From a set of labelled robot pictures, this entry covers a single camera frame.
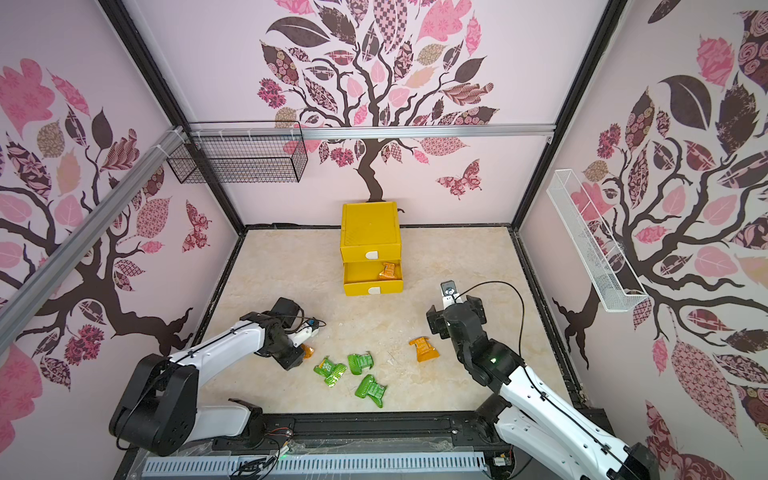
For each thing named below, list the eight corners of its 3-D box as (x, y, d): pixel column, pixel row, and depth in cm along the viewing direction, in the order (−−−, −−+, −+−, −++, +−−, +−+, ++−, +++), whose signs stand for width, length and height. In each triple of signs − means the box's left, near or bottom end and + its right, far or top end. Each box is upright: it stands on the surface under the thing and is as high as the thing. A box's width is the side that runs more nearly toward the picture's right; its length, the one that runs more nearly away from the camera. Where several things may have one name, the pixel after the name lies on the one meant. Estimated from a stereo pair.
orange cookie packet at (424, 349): (420, 366, 87) (421, 363, 85) (408, 343, 91) (408, 341, 89) (438, 356, 88) (439, 354, 87) (426, 335, 93) (426, 332, 91)
